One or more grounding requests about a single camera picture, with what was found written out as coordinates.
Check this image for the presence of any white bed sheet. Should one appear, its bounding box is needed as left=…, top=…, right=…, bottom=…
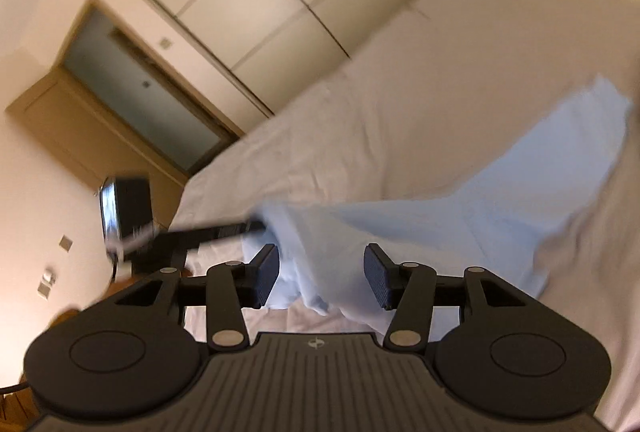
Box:
left=172, top=0, right=639, bottom=431

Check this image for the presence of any light blue t-shirt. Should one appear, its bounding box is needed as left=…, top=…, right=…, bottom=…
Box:
left=242, top=78, right=632, bottom=332

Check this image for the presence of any wooden framed glass door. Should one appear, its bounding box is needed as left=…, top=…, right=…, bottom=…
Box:
left=6, top=0, right=241, bottom=210

